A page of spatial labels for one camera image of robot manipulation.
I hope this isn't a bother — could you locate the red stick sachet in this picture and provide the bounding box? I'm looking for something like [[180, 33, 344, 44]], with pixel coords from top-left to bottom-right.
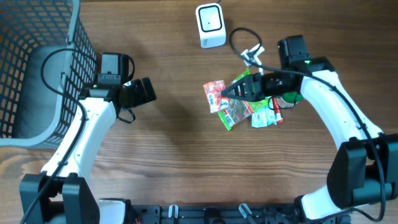
[[272, 96, 284, 124]]

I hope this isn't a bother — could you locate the orange red tissue pack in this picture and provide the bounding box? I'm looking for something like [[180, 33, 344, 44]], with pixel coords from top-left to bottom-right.
[[203, 80, 230, 113]]

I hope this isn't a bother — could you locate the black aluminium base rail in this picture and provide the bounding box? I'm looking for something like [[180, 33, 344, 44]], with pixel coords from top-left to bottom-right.
[[130, 202, 352, 224]]

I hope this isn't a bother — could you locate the grey plastic mesh basket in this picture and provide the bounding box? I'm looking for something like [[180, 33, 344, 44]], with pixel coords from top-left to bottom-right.
[[1, 0, 96, 148]]

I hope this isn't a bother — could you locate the green candy bag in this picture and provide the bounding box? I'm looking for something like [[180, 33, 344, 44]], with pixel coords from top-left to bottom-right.
[[216, 68, 270, 131]]

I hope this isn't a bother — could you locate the red teal snack packet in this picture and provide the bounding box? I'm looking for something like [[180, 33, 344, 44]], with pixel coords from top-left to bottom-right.
[[251, 106, 277, 128]]

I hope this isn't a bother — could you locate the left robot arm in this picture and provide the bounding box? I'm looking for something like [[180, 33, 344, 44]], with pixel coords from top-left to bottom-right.
[[19, 53, 156, 223]]

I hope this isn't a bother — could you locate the black left camera cable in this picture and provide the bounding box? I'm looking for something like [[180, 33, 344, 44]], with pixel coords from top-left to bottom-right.
[[19, 48, 103, 224]]

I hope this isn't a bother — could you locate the green lidded white jar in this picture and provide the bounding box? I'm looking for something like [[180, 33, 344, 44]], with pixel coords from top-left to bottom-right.
[[277, 91, 303, 109]]

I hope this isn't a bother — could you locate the black right camera cable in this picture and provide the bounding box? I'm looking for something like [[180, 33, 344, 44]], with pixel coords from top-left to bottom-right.
[[229, 27, 387, 222]]

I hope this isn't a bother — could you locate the white barcode scanner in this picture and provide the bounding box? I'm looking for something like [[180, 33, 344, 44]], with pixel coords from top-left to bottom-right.
[[195, 2, 226, 49]]

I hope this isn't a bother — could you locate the black camera cable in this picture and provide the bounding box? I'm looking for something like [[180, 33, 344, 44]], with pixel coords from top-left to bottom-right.
[[229, 27, 387, 222], [19, 48, 103, 224]]

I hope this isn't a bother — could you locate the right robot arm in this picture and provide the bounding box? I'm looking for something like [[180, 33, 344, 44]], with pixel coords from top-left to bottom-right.
[[222, 35, 397, 223]]

